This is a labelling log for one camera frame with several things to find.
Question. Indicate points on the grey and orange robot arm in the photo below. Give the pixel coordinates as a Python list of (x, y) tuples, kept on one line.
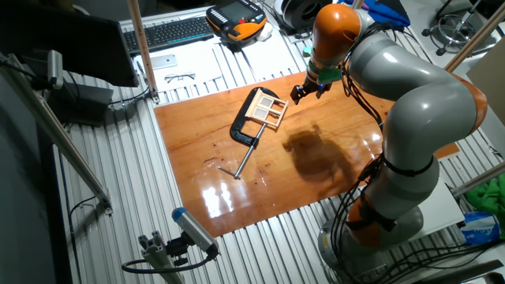
[(414, 79)]

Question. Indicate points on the black computer monitor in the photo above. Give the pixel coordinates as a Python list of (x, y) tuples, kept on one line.
[(79, 47)]

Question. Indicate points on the dark metal bar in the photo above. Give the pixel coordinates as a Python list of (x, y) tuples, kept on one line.
[(457, 277)]

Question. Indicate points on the short aluminium extrusion post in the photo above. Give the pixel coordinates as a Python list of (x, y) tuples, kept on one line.
[(158, 256)]

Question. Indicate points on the aluminium frame pole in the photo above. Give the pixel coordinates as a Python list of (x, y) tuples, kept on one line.
[(477, 180), (142, 47), (473, 39), (357, 4)]

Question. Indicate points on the small teal block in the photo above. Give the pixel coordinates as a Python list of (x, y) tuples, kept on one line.
[(307, 51)]

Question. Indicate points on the blue and white plastic bag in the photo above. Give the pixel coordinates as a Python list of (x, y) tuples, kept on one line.
[(479, 229)]

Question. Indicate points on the blue cloth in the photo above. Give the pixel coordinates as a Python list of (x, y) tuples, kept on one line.
[(382, 13)]

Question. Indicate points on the black camera bracket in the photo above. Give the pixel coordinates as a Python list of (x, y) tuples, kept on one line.
[(177, 248)]

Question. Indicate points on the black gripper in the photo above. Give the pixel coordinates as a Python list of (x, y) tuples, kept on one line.
[(311, 86)]

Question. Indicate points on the beige cardboard panel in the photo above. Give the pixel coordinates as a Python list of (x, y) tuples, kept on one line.
[(491, 79)]

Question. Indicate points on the slanted aluminium frame beam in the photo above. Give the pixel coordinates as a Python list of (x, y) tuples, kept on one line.
[(59, 138)]

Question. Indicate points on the dark grey computer box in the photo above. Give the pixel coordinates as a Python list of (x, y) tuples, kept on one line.
[(83, 106)]

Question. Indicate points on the chrome stool base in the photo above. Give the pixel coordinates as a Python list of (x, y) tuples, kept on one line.
[(441, 50)]

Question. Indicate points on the green cloth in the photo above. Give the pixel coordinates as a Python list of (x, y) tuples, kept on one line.
[(489, 197)]

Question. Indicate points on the black filament spool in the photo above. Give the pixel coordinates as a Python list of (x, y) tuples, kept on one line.
[(300, 13)]

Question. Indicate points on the small wooden window frame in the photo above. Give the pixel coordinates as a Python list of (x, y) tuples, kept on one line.
[(282, 114)]

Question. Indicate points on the glossy brown wooden board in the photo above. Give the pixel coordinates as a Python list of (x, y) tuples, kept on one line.
[(236, 197)]

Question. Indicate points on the black C-clamp with steel screw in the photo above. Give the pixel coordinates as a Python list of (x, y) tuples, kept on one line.
[(238, 132)]

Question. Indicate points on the silver depth camera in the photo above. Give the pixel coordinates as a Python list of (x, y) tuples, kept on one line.
[(55, 69)]

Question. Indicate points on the silver camera with blue cap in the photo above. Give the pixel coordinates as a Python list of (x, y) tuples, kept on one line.
[(193, 230)]

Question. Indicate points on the orange and black teach pendant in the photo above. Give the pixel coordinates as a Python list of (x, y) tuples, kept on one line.
[(240, 27)]

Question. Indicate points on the thin-framed eyeglasses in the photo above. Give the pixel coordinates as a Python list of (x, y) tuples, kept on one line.
[(173, 78)]

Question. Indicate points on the wooden sliding window sash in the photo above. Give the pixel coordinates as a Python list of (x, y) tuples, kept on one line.
[(263, 108)]

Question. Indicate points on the black computer keyboard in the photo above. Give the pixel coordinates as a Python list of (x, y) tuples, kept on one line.
[(169, 33)]

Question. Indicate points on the silver smartphone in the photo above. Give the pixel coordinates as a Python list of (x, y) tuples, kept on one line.
[(163, 62)]

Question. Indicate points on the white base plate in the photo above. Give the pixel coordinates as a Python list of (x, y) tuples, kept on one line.
[(442, 213)]

